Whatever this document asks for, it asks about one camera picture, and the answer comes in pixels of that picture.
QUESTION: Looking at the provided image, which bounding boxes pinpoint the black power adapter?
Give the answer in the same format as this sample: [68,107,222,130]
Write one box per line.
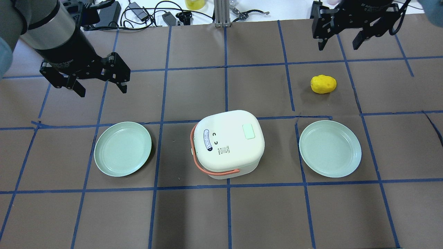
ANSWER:
[162,12,177,26]

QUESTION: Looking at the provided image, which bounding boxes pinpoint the far light green plate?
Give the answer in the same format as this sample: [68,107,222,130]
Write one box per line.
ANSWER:
[94,121,152,177]

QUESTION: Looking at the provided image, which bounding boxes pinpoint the white rice cooker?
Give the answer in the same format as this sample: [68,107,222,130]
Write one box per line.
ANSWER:
[190,110,265,179]

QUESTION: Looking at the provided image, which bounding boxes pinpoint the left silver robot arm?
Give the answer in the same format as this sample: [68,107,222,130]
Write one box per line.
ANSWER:
[1,0,131,97]

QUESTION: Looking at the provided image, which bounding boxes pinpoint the yellow toy potato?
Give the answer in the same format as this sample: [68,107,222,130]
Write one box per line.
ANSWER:
[310,75,337,94]

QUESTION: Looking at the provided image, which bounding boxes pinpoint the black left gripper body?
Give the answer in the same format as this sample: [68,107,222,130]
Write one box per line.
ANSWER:
[39,52,131,83]

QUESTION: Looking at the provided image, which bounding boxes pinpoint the light green plate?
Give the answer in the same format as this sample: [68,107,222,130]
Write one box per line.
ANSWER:
[299,120,362,178]
[94,121,152,177]

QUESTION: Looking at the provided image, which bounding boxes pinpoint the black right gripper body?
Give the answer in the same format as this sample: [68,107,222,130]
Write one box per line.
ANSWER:
[311,0,410,38]

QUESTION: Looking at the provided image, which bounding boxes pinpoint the aluminium frame post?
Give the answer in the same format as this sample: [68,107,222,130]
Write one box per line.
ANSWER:
[214,0,231,27]

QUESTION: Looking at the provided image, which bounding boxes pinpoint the black power brick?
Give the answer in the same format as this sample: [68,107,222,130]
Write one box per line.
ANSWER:
[128,2,149,22]

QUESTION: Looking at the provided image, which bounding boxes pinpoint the near light green plate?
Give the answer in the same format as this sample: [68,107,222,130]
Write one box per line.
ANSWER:
[299,120,362,178]

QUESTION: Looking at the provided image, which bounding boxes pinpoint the yellow tape roll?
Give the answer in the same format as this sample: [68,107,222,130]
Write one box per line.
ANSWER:
[184,0,206,11]

